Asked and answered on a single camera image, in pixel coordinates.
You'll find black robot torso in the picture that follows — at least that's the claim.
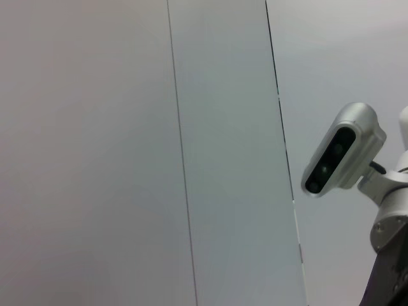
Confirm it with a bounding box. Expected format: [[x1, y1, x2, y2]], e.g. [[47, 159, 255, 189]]
[[358, 235, 408, 306]]

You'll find silver head camera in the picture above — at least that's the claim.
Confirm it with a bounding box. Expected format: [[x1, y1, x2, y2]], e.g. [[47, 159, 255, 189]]
[[301, 102, 388, 198]]

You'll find silver robot neck mount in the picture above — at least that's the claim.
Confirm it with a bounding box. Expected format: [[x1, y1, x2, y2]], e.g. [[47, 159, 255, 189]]
[[356, 161, 408, 254]]

